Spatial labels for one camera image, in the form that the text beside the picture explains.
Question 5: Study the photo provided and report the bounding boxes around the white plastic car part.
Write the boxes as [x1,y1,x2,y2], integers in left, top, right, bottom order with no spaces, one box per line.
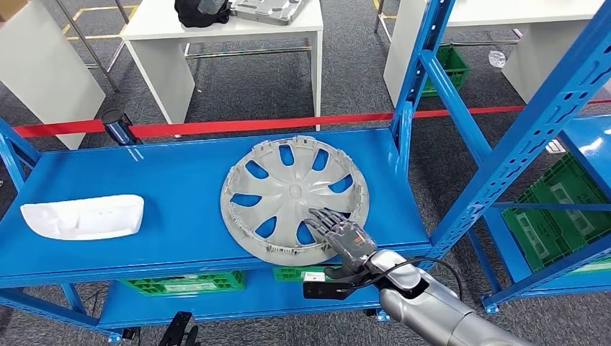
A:
[19,194,145,241]

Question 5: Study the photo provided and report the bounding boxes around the blue metal shelf rack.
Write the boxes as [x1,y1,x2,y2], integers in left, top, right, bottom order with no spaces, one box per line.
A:
[0,0,611,345]
[465,113,611,316]

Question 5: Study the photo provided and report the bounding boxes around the green plastic crate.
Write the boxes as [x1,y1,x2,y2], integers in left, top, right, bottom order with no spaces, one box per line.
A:
[501,151,611,275]
[419,44,470,98]
[272,265,346,283]
[119,270,246,298]

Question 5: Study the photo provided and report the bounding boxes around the grey moulded tray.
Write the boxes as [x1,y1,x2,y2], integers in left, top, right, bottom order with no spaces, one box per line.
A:
[228,0,306,26]

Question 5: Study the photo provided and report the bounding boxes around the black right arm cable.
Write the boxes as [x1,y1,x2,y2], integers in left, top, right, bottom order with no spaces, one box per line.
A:
[355,257,464,302]

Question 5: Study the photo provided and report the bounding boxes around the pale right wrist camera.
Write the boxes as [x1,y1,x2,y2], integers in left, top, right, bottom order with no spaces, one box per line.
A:
[303,267,383,302]

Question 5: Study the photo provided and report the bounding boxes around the brown cardboard box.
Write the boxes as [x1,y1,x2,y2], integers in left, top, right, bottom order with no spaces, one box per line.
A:
[0,0,28,22]

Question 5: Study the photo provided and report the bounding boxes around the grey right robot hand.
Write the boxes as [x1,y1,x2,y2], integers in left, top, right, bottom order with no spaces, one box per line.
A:
[305,208,378,277]

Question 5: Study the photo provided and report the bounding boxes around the grey plastic wheel cover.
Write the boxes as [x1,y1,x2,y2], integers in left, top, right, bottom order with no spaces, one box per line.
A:
[219,135,371,267]

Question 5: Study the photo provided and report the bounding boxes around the black bag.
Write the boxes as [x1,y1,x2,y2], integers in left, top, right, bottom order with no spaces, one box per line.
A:
[174,0,233,29]

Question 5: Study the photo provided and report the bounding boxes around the chrome steel frame legs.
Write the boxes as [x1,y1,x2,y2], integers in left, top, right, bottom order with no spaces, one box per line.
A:
[52,0,130,92]

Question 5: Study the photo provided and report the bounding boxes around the white desk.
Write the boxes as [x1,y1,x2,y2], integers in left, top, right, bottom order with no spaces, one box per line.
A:
[0,0,107,151]
[121,0,324,132]
[383,0,611,108]

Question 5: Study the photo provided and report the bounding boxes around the red barrier belt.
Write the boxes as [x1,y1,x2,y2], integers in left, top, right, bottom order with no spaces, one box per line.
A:
[13,97,611,139]

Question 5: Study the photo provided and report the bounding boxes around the black barrier post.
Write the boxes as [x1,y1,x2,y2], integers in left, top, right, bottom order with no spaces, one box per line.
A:
[100,110,142,146]

